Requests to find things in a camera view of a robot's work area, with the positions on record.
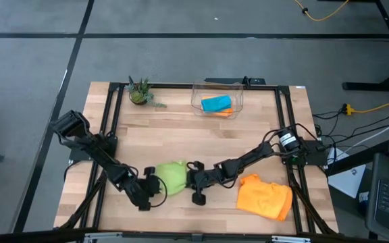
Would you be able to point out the teal microfiber towel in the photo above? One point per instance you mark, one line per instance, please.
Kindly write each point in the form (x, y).
(216, 103)

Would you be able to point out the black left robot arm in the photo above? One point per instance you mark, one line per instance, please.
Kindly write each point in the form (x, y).
(96, 152)

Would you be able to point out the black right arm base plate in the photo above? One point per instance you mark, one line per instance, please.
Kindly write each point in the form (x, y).
(316, 155)

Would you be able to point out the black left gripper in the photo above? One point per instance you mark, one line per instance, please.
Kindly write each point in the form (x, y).
(144, 189)

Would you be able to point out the lime green microfiber towel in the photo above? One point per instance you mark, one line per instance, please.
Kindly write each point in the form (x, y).
(172, 177)

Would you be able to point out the black metal table frame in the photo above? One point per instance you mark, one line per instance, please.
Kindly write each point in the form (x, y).
(177, 85)

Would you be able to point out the clear plastic bin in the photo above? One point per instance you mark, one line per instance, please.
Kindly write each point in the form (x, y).
(238, 98)

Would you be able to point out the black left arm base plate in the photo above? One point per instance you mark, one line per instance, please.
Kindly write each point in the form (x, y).
(79, 156)

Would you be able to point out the black rail with silver brackets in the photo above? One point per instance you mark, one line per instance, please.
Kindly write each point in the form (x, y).
(29, 236)

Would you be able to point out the small potted succulent plant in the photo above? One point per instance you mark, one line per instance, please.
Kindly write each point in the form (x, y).
(139, 94)

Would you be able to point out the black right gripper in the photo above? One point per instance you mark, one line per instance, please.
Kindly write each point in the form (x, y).
(201, 179)

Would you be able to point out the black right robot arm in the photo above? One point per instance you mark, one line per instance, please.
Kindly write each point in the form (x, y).
(248, 158)

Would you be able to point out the white box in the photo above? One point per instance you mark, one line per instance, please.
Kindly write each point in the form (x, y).
(346, 180)

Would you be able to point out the orange microfiber towel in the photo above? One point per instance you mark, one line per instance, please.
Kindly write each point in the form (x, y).
(226, 113)
(263, 199)

